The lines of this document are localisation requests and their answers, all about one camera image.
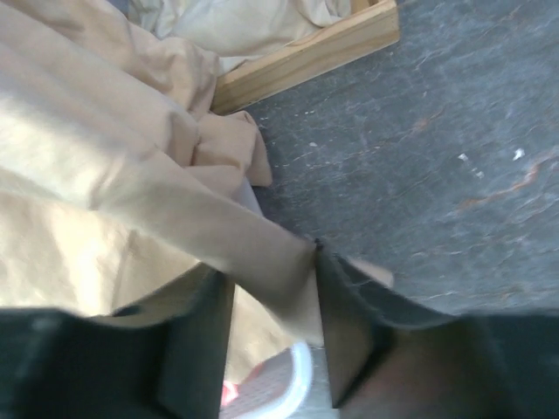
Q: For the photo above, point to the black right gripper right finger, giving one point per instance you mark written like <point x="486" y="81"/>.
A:
<point x="390" y="357"/>

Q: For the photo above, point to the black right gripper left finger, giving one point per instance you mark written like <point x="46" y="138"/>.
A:
<point x="161" y="357"/>

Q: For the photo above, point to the salmon pink t shirt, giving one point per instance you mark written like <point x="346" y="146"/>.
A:
<point x="229" y="393"/>

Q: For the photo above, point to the beige tan t shirt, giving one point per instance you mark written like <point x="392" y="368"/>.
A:
<point x="117" y="178"/>

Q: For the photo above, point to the white perforated plastic basket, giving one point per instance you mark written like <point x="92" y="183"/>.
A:
<point x="276" y="387"/>

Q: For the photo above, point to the cream cloth in rack base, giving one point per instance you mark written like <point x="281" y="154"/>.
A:
<point x="237" y="30"/>

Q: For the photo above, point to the wooden clothes rack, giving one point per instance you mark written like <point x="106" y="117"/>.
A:
<point x="372" y="26"/>

